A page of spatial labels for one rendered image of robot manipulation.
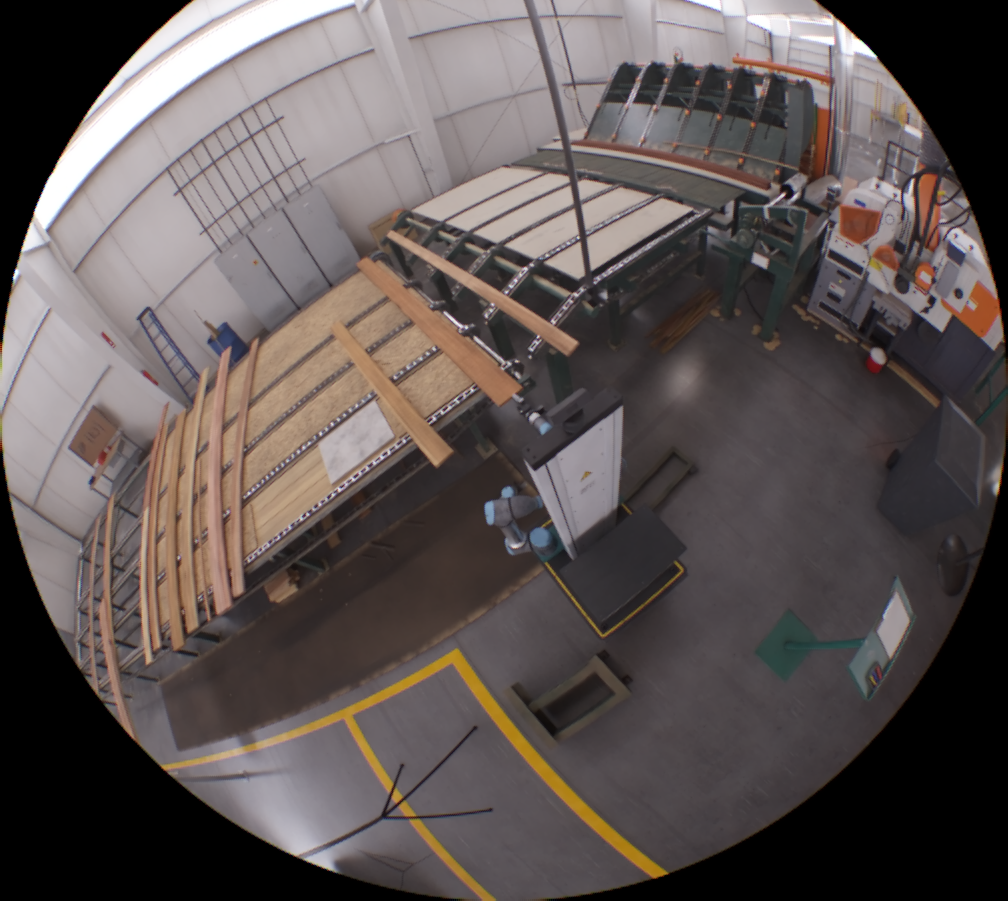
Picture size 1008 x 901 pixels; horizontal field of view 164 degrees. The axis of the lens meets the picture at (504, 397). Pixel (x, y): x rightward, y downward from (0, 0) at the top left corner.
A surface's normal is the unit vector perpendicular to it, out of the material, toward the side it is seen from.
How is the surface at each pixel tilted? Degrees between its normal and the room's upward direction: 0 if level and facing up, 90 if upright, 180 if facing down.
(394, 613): 0
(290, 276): 90
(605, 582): 0
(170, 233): 89
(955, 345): 90
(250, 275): 90
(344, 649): 0
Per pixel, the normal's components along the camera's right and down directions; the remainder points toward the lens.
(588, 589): -0.25, -0.59
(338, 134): 0.55, 0.58
